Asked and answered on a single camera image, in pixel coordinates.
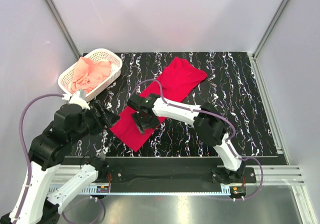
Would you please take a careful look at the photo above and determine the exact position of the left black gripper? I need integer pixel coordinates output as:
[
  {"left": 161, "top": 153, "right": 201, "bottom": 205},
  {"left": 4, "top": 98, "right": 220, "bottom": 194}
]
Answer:
[{"left": 69, "top": 99, "right": 121, "bottom": 144}]

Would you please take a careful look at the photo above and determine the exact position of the red t-shirt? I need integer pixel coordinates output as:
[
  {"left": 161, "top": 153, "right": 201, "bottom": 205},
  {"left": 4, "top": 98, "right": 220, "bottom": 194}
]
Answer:
[{"left": 110, "top": 57, "right": 208, "bottom": 152}]

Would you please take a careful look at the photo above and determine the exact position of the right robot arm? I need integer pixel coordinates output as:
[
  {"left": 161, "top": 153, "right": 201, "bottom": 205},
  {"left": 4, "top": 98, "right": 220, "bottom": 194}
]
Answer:
[{"left": 127, "top": 93, "right": 246, "bottom": 184}]

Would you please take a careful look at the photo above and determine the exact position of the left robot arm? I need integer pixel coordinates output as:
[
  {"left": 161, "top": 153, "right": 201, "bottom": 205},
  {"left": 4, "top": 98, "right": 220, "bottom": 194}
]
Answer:
[{"left": 0, "top": 93, "right": 120, "bottom": 224}]

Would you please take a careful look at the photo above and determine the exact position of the peach t-shirt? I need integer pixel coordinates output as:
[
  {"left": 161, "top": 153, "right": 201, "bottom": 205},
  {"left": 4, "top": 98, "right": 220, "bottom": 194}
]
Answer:
[{"left": 68, "top": 57, "right": 112, "bottom": 94}]

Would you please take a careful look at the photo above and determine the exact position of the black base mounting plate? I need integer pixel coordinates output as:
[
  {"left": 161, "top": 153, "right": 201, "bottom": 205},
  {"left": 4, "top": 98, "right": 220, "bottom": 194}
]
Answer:
[{"left": 52, "top": 154, "right": 287, "bottom": 194}]

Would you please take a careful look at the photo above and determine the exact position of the white plastic laundry basket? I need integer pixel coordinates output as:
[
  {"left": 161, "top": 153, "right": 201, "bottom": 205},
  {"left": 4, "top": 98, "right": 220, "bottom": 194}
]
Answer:
[{"left": 57, "top": 48, "right": 123, "bottom": 102}]

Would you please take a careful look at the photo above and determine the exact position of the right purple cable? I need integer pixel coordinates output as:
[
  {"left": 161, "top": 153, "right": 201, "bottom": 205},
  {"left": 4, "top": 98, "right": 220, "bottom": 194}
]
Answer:
[{"left": 134, "top": 78, "right": 264, "bottom": 201}]

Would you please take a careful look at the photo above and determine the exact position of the purple cable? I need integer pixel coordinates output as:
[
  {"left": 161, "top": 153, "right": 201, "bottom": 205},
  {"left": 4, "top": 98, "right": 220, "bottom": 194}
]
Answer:
[
  {"left": 9, "top": 93, "right": 70, "bottom": 222},
  {"left": 134, "top": 78, "right": 264, "bottom": 201}
]

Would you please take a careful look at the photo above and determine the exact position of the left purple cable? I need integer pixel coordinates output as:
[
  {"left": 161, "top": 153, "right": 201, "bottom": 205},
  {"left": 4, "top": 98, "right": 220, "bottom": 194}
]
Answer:
[{"left": 9, "top": 93, "right": 70, "bottom": 222}]

